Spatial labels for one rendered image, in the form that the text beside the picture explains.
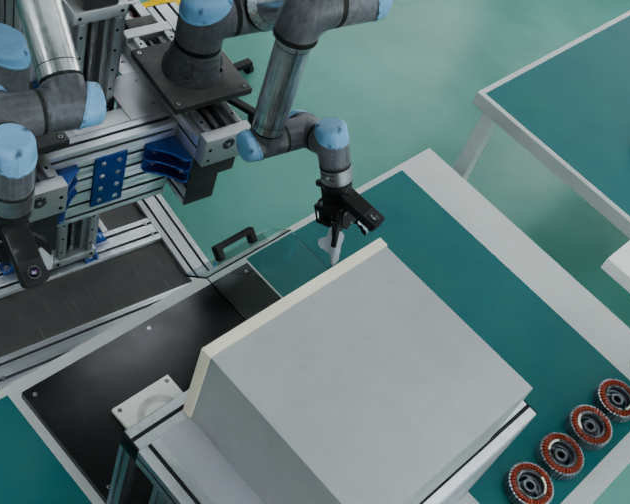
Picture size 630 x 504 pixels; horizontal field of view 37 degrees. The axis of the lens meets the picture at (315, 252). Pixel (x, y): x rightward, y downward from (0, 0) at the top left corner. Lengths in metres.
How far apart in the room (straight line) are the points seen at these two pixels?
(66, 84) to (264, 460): 0.70
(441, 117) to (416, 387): 2.71
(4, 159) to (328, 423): 0.64
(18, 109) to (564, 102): 2.12
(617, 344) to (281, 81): 1.21
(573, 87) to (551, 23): 1.75
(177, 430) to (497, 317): 1.12
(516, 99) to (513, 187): 0.92
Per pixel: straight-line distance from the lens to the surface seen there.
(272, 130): 2.12
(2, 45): 2.05
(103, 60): 2.33
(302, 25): 1.93
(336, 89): 4.13
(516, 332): 2.54
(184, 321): 2.23
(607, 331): 2.69
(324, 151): 2.16
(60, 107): 1.62
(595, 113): 3.33
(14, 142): 1.52
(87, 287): 2.95
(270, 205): 3.56
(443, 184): 2.79
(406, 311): 1.69
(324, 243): 2.29
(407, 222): 2.64
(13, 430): 2.08
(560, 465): 2.34
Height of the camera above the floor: 2.60
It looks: 49 degrees down
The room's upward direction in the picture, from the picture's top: 23 degrees clockwise
